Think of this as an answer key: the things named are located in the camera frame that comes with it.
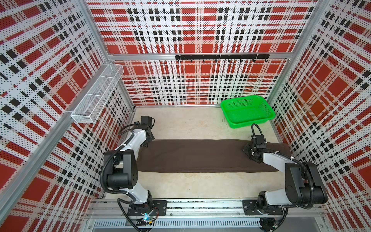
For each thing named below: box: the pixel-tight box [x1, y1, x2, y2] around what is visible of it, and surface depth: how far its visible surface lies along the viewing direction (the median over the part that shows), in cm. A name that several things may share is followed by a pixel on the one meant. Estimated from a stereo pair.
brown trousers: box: [136, 138, 292, 174], surface depth 93 cm
